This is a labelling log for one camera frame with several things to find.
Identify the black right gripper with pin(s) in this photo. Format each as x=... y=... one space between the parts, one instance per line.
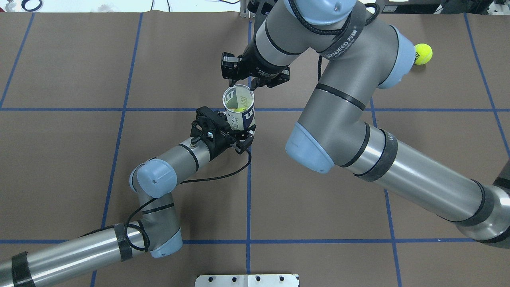
x=255 y=63

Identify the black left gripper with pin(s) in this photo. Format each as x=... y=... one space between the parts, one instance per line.
x=221 y=144

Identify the white tennis ball can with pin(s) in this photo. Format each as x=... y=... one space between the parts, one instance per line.
x=238 y=102

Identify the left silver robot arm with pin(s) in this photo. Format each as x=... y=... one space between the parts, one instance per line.
x=152 y=228

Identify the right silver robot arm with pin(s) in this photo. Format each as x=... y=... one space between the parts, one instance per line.
x=363 y=54

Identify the brown paper table cover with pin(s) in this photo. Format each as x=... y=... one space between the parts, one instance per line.
x=85 y=98

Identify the aluminium frame post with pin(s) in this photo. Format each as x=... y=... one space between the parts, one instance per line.
x=245 y=13

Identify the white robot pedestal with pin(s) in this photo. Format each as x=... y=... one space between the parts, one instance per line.
x=248 y=280

